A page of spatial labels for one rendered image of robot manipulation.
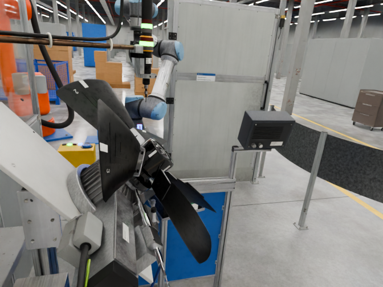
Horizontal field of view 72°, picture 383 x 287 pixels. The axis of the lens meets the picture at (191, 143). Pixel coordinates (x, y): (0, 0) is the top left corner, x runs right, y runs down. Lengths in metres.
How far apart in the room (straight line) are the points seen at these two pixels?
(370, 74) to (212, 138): 8.25
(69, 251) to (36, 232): 0.29
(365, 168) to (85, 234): 2.15
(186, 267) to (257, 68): 2.13
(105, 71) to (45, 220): 9.42
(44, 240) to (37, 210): 0.11
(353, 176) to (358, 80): 8.15
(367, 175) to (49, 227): 2.18
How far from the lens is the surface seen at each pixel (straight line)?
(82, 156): 1.34
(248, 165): 3.35
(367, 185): 2.49
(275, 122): 1.48
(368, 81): 10.71
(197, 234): 0.77
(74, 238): 0.66
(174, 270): 1.87
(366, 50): 10.48
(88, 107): 0.90
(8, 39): 0.73
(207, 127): 2.97
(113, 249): 0.63
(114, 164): 0.63
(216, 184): 1.53
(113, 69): 10.19
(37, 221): 0.92
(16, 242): 1.18
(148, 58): 0.90
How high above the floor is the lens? 1.56
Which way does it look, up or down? 20 degrees down
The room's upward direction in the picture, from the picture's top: 4 degrees clockwise
